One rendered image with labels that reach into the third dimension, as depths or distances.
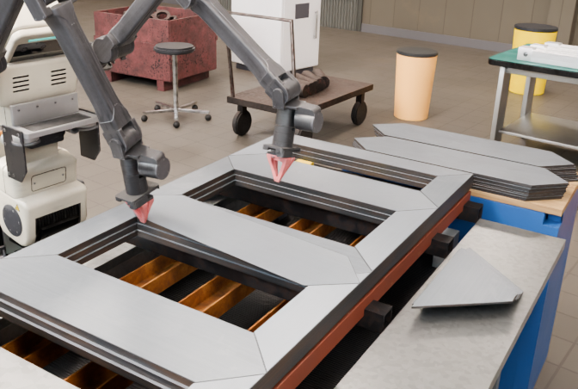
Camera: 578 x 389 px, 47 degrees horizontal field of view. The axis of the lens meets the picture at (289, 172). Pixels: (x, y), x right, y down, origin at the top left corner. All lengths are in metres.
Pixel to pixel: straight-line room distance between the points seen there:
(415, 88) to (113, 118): 4.38
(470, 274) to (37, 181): 1.29
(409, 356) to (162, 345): 0.53
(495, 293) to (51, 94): 1.38
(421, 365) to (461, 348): 0.12
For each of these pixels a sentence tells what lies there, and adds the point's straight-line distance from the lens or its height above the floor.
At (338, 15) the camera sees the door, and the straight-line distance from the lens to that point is 10.66.
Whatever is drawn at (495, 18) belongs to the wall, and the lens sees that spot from 9.57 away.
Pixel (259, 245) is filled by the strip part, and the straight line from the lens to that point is 1.68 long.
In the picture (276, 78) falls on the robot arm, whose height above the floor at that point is 1.23.
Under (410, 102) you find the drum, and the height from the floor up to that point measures 0.16.
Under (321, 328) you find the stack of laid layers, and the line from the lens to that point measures 1.41.
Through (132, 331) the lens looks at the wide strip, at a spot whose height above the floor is 0.86.
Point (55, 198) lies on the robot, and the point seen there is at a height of 0.79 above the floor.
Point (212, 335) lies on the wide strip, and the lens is 1.35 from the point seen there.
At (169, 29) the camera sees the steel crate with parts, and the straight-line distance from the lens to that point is 6.44.
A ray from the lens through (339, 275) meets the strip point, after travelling 1.56.
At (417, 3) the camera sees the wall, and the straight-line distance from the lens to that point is 10.02.
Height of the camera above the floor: 1.63
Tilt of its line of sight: 21 degrees down
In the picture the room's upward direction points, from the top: 2 degrees clockwise
